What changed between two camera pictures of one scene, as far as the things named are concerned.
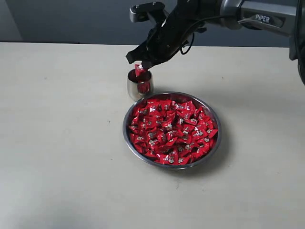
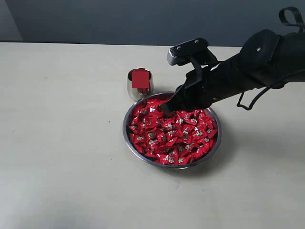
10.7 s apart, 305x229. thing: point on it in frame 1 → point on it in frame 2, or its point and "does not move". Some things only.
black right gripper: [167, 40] → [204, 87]
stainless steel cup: [140, 83] does not move
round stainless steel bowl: [172, 130] does not move
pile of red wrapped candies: [172, 131] does not move
